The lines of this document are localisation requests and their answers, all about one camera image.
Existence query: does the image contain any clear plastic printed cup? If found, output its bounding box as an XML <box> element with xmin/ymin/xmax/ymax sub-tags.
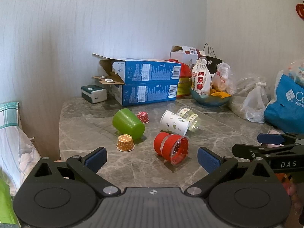
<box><xmin>177</xmin><ymin>106</ymin><xmax>201</xmax><ymax>132</ymax></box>

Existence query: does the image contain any red plastic cup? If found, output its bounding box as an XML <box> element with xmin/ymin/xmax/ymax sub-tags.
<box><xmin>153</xmin><ymin>132</ymin><xmax>190</xmax><ymax>166</ymax></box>

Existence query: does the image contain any green plastic cup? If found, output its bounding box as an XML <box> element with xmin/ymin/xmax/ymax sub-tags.
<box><xmin>112</xmin><ymin>108</ymin><xmax>145</xmax><ymax>140</ymax></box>

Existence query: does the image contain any white floral paper cup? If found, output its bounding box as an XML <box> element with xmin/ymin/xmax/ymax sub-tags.
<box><xmin>159</xmin><ymin>110</ymin><xmax>190</xmax><ymax>136</ymax></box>

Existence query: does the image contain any blue Columbia shopping bag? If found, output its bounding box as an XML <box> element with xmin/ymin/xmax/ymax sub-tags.
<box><xmin>264</xmin><ymin>71</ymin><xmax>304</xmax><ymax>134</ymax></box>

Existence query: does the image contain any white plastic bag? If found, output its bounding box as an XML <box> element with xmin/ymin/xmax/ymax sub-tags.
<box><xmin>228</xmin><ymin>75</ymin><xmax>269</xmax><ymax>124</ymax></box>

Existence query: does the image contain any orange polka dot cupcake liner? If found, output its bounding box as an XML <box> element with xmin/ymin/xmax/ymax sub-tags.
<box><xmin>116</xmin><ymin>134</ymin><xmax>135</xmax><ymax>152</ymax></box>

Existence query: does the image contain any blue ceramic bowl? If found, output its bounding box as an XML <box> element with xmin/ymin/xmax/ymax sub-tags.
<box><xmin>190</xmin><ymin>89</ymin><xmax>231</xmax><ymax>107</ymax></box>

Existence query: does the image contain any small green white box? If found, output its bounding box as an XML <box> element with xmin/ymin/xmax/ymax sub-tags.
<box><xmin>81</xmin><ymin>85</ymin><xmax>107</xmax><ymax>104</ymax></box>

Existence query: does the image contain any clear plastic snack bag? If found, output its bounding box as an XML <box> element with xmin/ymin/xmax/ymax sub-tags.
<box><xmin>211</xmin><ymin>62</ymin><xmax>236</xmax><ymax>95</ymax></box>

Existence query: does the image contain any red polka dot cupcake liner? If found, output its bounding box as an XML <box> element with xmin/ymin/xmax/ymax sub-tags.
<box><xmin>137</xmin><ymin>111</ymin><xmax>149</xmax><ymax>124</ymax></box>

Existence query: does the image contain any red yellow box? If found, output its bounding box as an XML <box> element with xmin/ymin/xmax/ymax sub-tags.
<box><xmin>169</xmin><ymin>59</ymin><xmax>191</xmax><ymax>97</ymax></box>

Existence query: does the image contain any lower blue cardboard box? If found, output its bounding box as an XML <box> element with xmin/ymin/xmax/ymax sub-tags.
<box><xmin>109</xmin><ymin>81</ymin><xmax>178</xmax><ymax>107</ymax></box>

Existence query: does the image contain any blue cardboard box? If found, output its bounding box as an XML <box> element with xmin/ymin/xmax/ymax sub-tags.
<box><xmin>92</xmin><ymin>53</ymin><xmax>181</xmax><ymax>86</ymax></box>
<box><xmin>109</xmin><ymin>81</ymin><xmax>178</xmax><ymax>107</ymax></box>

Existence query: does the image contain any black paper shopping bag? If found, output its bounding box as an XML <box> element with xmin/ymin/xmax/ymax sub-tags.
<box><xmin>200</xmin><ymin>43</ymin><xmax>223</xmax><ymax>74</ymax></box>

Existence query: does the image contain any upper blue cardboard box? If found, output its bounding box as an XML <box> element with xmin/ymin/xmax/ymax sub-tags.
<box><xmin>92</xmin><ymin>53</ymin><xmax>181</xmax><ymax>86</ymax></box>

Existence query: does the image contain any white red cardboard box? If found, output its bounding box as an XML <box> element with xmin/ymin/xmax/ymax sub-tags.
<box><xmin>170</xmin><ymin>45</ymin><xmax>206</xmax><ymax>67</ymax></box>

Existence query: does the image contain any white drawstring candy bag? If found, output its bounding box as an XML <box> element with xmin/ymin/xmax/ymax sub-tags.
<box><xmin>191</xmin><ymin>58</ymin><xmax>211</xmax><ymax>95</ymax></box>

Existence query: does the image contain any red wall decoration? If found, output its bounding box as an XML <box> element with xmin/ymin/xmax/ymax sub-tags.
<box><xmin>295</xmin><ymin>3</ymin><xmax>304</xmax><ymax>20</ymax></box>

